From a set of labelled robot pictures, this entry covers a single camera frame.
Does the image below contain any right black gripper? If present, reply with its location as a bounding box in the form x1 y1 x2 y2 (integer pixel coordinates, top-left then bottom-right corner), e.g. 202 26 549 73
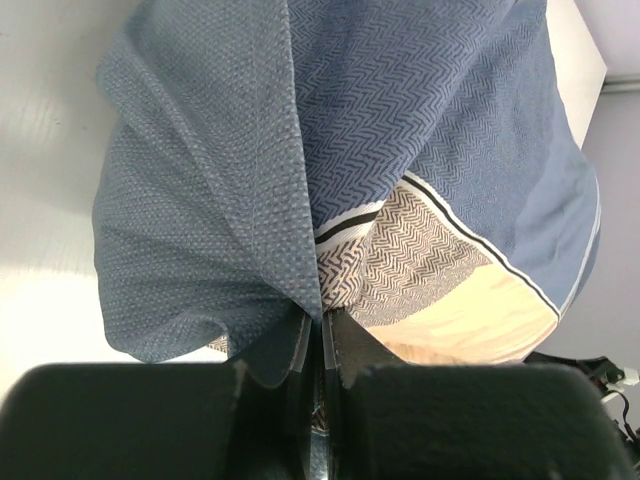
524 352 639 450

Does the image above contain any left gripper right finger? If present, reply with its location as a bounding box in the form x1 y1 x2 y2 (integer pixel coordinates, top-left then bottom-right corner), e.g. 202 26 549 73
322 317 638 479

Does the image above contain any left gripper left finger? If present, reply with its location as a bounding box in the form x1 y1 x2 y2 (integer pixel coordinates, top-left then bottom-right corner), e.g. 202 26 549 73
1 314 313 479

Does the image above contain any blue beige striped pillowcase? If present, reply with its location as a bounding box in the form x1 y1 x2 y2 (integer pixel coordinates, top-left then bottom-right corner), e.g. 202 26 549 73
92 0 601 389

